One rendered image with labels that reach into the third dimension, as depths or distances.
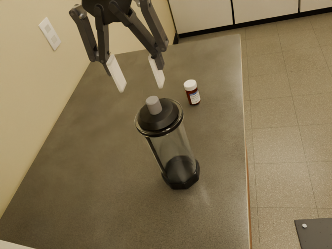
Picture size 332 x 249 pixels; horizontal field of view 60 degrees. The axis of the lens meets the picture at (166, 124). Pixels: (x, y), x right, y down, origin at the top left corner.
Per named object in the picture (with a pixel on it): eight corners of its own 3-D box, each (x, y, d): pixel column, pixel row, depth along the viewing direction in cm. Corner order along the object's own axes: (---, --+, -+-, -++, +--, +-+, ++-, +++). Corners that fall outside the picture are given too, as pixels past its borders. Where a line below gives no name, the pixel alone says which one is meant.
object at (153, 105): (136, 138, 62) (125, 116, 57) (145, 108, 68) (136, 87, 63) (177, 136, 59) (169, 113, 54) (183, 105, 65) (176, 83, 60)
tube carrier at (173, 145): (158, 189, 74) (129, 135, 60) (164, 156, 81) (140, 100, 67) (199, 189, 71) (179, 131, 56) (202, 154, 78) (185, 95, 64)
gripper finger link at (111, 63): (108, 62, 52) (105, 63, 52) (123, 92, 56) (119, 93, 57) (113, 54, 54) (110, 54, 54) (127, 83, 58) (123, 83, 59)
